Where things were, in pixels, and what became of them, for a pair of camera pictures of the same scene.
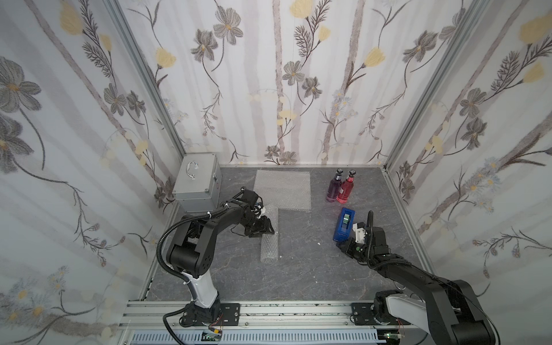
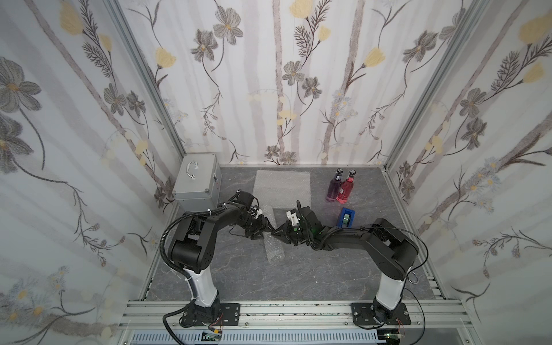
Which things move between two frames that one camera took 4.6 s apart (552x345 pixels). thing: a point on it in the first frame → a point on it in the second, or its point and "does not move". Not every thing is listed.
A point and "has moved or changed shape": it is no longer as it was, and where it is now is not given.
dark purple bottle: (334, 186) does not move
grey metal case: (198, 182) does not move
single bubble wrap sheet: (269, 243) has moved or changed shape
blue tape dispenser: (344, 226) does not move
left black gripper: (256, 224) does not move
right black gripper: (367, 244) → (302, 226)
